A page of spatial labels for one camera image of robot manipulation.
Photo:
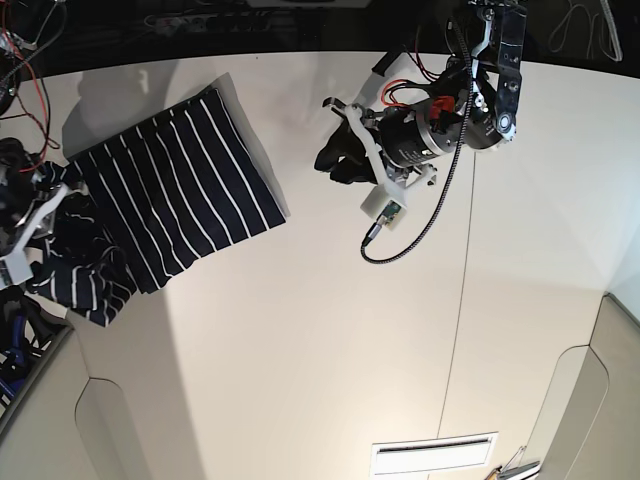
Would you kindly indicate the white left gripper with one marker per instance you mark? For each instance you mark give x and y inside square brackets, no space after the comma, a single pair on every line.
[354,153]

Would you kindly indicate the navy white striped T-shirt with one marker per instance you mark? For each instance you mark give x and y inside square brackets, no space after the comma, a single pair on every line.
[147,203]

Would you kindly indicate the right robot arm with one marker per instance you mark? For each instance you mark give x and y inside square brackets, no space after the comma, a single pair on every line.
[32,187]

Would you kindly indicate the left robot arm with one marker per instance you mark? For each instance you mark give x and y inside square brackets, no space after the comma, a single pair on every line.
[472,103]

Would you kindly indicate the grey tool at bottom edge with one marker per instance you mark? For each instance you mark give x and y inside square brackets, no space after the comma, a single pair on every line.
[510,471]

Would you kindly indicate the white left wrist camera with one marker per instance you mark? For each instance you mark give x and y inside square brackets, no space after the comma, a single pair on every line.
[386,204]

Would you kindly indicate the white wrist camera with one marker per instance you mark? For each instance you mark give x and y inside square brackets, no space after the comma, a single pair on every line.
[386,204]
[15,269]

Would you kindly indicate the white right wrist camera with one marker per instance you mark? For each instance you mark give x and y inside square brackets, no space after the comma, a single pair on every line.
[15,269]

